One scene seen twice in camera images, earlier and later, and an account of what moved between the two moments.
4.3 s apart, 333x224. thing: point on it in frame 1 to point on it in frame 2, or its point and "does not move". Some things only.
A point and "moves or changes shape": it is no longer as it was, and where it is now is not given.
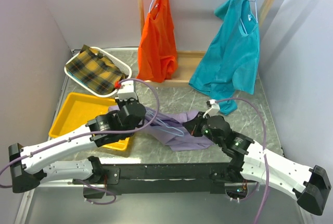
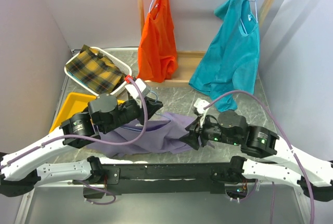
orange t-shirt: (157, 57) does not move
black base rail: (158, 179) does not move
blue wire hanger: (167, 126) to (155, 113)
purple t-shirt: (169, 128) moves or changes shape
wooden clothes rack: (189, 62) does not move
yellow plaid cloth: (97, 71) does not move
